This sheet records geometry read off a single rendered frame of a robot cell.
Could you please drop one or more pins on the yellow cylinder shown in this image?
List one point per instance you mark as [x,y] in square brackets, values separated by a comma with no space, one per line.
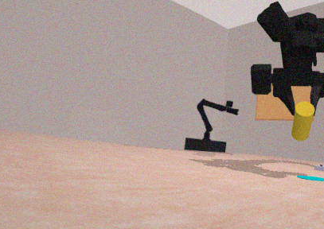
[304,112]

